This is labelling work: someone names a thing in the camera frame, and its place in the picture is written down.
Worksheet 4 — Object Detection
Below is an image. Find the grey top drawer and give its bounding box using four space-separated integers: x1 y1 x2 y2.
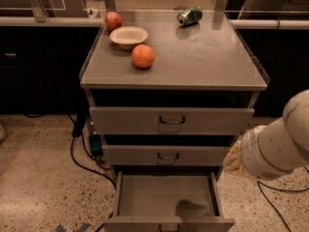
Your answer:
90 106 254 135

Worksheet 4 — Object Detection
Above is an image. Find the grey bottom drawer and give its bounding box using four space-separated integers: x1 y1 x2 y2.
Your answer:
104 171 235 232

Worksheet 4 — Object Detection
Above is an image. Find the grey counter rail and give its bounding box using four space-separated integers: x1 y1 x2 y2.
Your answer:
0 16 309 30

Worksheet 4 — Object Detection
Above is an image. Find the grey drawer cabinet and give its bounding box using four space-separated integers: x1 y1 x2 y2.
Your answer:
78 9 270 182

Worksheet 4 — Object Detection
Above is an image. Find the grey drawer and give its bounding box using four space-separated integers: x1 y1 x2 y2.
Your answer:
102 145 230 166
104 171 235 232
90 106 254 135

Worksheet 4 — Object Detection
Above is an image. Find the black floor cable right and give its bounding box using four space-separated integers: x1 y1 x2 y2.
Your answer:
256 165 309 232

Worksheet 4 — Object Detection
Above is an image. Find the grey middle drawer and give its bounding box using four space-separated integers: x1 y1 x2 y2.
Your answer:
102 145 230 166

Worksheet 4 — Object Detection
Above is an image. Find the green soda can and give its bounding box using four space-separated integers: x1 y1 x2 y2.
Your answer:
177 7 203 27

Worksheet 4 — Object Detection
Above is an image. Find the white shallow bowl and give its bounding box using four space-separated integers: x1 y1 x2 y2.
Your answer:
109 26 148 50

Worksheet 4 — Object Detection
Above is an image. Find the blue power box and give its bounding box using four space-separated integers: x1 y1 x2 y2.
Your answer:
89 134 102 156

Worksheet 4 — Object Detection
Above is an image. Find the black floor cable left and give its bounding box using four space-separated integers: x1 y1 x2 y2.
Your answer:
67 113 117 189

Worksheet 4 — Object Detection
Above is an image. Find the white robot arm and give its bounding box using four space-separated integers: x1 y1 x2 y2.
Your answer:
223 90 309 181

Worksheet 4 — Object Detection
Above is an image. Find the orange fruit front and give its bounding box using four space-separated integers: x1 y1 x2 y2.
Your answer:
131 44 155 69

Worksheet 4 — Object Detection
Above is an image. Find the red apple back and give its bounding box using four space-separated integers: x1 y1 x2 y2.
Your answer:
105 12 123 32

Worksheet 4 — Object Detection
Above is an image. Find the black floor cable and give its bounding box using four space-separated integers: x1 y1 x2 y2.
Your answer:
256 165 309 232
67 113 117 189

